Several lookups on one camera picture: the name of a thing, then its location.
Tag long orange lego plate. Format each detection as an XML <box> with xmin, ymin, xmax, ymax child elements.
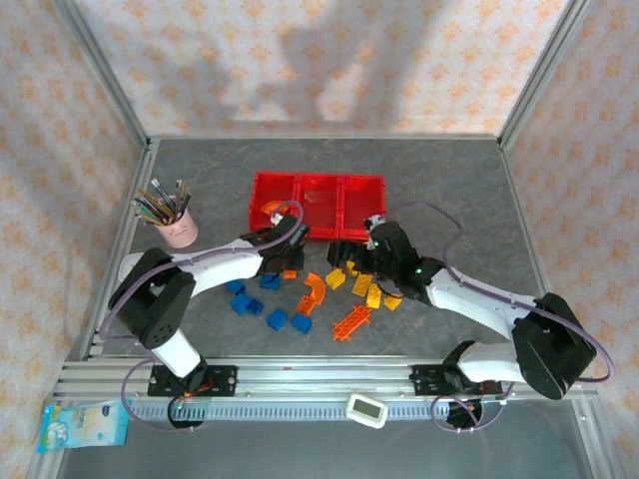
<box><xmin>331</xmin><ymin>304</ymin><xmax>374</xmax><ymax>342</ymax></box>

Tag pink pencil cup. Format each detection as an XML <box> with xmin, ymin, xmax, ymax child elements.
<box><xmin>152</xmin><ymin>207</ymin><xmax>200</xmax><ymax>248</ymax></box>

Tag white digital timer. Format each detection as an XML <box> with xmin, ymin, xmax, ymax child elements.
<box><xmin>344</xmin><ymin>392</ymin><xmax>389</xmax><ymax>429</ymax></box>

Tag blue wipes packet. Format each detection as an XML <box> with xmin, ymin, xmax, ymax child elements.
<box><xmin>38</xmin><ymin>398</ymin><xmax>131</xmax><ymax>454</ymax></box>

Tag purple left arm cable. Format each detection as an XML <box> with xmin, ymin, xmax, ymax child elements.
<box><xmin>97</xmin><ymin>201</ymin><xmax>306</xmax><ymax>436</ymax></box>

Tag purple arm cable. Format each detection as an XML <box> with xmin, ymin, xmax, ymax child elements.
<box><xmin>97</xmin><ymin>201</ymin><xmax>306</xmax><ymax>436</ymax></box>
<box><xmin>386</xmin><ymin>202</ymin><xmax>614</xmax><ymax>434</ymax></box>

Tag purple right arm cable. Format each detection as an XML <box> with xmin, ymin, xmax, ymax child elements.
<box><xmin>386</xmin><ymin>202</ymin><xmax>614</xmax><ymax>434</ymax></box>

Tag aluminium frame rail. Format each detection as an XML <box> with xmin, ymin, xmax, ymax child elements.
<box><xmin>497</xmin><ymin>139</ymin><xmax>573</xmax><ymax>360</ymax></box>
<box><xmin>147</xmin><ymin>132</ymin><xmax>505</xmax><ymax>142</ymax></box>
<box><xmin>79</xmin><ymin>139</ymin><xmax>162</xmax><ymax>363</ymax></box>

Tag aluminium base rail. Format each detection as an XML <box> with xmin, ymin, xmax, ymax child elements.
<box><xmin>53</xmin><ymin>354</ymin><xmax>599</xmax><ymax>406</ymax></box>

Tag grey slotted cable duct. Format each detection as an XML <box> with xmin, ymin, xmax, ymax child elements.
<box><xmin>122</xmin><ymin>400</ymin><xmax>483</xmax><ymax>421</ymax></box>

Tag aluminium frame post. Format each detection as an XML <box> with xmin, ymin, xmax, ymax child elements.
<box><xmin>497</xmin><ymin>0</ymin><xmax>598</xmax><ymax>151</ymax></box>
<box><xmin>53</xmin><ymin>0</ymin><xmax>154</xmax><ymax>151</ymax></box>

